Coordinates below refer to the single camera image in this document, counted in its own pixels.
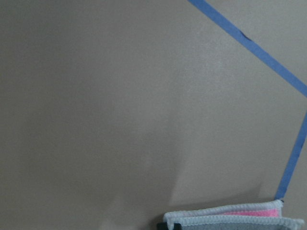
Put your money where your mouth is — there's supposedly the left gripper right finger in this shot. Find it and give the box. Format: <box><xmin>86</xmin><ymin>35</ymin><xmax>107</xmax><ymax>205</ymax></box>
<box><xmin>173</xmin><ymin>223</ymin><xmax>182</xmax><ymax>230</ymax></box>

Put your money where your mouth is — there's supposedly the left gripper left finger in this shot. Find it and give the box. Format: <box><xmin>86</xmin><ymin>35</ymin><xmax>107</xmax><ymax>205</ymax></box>
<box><xmin>156</xmin><ymin>222</ymin><xmax>168</xmax><ymax>230</ymax></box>

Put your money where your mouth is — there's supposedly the pink and grey towel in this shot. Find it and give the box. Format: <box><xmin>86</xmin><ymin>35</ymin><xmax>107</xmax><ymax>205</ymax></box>
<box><xmin>162</xmin><ymin>200</ymin><xmax>305</xmax><ymax>230</ymax></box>

